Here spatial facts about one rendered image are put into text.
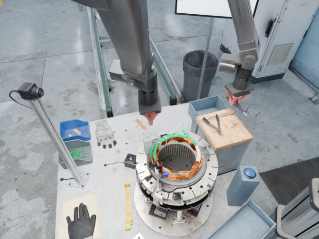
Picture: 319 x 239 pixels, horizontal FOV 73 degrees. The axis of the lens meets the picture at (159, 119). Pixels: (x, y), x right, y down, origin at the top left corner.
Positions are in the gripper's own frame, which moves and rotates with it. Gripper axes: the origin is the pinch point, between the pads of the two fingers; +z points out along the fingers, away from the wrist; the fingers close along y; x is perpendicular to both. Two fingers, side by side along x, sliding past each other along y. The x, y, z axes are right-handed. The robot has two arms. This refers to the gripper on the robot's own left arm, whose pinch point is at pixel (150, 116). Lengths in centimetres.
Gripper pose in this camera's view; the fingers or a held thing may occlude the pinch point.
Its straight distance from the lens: 72.4
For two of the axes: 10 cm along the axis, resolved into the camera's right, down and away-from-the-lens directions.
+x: 9.9, -1.1, 0.5
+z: 0.3, 6.1, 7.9
